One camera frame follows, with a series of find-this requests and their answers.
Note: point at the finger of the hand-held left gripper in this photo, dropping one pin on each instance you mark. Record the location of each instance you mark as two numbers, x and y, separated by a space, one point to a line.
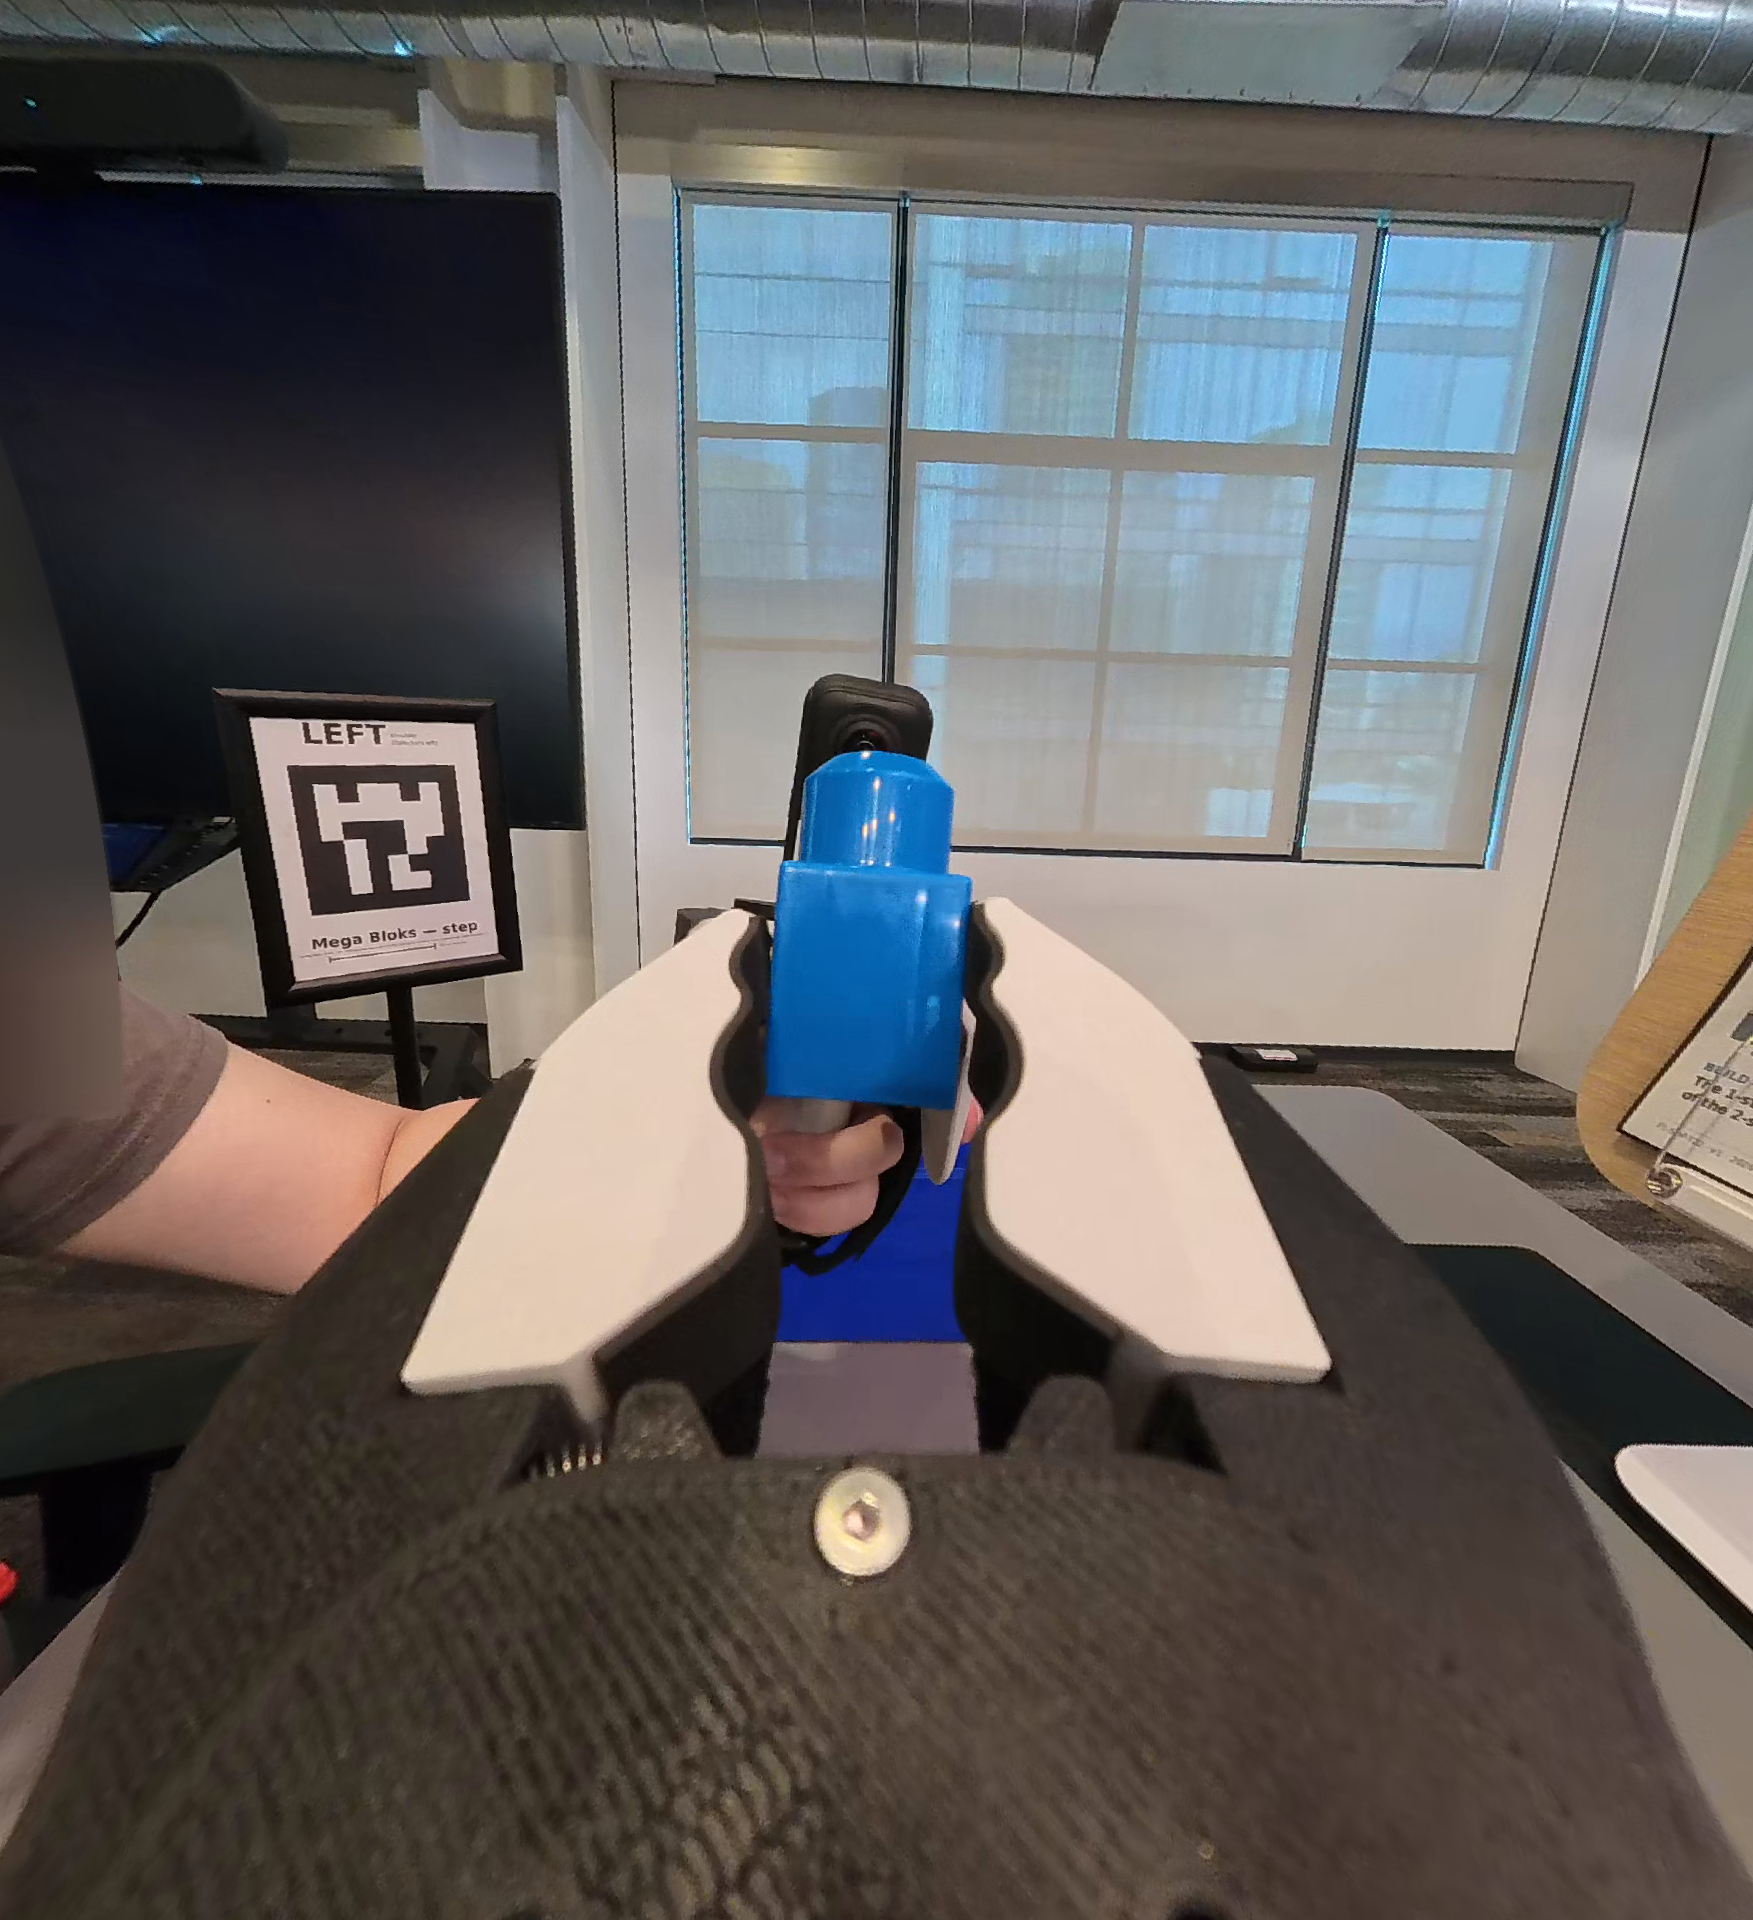
951 1125

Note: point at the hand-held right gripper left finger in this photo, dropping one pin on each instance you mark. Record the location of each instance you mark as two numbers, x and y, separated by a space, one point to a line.
605 1185

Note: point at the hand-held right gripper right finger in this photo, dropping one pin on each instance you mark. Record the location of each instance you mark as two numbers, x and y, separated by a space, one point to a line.
1132 1185

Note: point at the blue one-stud block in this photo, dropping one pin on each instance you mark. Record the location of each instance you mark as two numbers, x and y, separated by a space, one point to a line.
861 974

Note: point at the blue plastic bin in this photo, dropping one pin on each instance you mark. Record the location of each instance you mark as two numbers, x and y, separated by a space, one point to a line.
876 1289

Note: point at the person's left forearm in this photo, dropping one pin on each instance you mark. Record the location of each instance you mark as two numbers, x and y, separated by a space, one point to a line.
290 1171

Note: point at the person's left hand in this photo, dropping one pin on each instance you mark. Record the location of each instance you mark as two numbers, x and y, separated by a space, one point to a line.
831 1179

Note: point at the small black floor device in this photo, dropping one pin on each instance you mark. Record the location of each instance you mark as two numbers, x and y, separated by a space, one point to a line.
1277 1058

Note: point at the window with blinds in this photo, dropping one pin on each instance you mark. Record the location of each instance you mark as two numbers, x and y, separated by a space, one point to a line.
1116 524

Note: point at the framed marker sign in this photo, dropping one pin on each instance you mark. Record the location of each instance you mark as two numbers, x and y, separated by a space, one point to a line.
366 840

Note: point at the black mat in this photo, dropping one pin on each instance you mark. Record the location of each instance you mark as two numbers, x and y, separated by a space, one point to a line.
1595 1350

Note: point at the dark green chair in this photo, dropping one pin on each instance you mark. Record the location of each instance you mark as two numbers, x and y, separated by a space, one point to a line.
95 1401

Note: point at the large dark screen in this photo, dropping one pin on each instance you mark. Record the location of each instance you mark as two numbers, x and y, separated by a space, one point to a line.
290 495

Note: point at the white stand base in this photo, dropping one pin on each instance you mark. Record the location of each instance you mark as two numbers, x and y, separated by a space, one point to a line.
1746 1545

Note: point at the black video bar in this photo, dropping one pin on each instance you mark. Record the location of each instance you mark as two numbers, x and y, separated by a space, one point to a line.
95 114

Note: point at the silver ceiling duct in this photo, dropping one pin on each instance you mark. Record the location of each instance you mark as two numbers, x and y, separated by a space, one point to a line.
1566 60

